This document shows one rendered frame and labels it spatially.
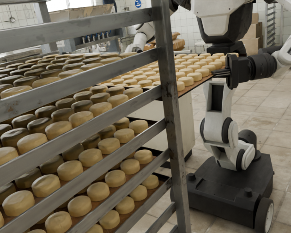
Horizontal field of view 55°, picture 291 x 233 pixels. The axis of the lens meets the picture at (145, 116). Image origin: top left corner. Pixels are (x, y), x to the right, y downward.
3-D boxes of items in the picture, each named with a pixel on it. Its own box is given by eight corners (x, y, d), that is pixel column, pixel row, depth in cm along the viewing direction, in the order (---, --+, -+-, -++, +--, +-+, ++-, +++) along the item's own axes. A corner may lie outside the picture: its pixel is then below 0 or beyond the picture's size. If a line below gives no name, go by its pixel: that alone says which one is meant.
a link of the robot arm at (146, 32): (127, 46, 156) (134, 27, 168) (140, 58, 160) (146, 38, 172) (140, 36, 149) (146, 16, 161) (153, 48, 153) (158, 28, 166)
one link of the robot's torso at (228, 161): (223, 150, 193) (203, 110, 160) (253, 156, 181) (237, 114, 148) (216, 171, 187) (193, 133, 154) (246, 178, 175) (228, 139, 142)
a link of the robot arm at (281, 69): (257, 85, 104) (286, 80, 105) (269, 70, 94) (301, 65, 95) (247, 59, 108) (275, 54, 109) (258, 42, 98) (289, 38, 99)
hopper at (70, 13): (46, 31, 223) (42, 12, 218) (92, 22, 266) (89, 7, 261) (72, 28, 208) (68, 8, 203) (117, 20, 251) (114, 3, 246)
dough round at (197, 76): (184, 81, 95) (184, 75, 94) (191, 77, 98) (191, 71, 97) (197, 82, 91) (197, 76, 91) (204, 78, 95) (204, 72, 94)
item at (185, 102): (111, 159, 258) (91, 63, 226) (131, 142, 285) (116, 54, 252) (180, 173, 221) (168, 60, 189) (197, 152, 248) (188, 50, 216)
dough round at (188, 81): (191, 86, 88) (191, 80, 87) (176, 87, 90) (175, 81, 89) (195, 82, 92) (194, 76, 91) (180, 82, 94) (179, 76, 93)
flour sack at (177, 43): (172, 51, 548) (171, 42, 542) (154, 52, 570) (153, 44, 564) (187, 45, 604) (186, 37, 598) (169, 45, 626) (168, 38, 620)
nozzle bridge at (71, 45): (48, 75, 230) (36, 33, 218) (103, 57, 286) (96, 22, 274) (77, 76, 213) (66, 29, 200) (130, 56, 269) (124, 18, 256)
